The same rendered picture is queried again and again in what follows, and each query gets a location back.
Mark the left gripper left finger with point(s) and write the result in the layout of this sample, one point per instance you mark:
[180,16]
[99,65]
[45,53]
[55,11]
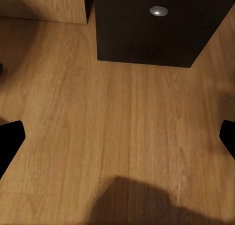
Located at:
[12,136]

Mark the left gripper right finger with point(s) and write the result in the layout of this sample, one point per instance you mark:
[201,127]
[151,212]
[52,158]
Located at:
[227,136]

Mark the cabinet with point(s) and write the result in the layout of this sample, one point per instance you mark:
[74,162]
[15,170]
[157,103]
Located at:
[71,11]
[156,32]

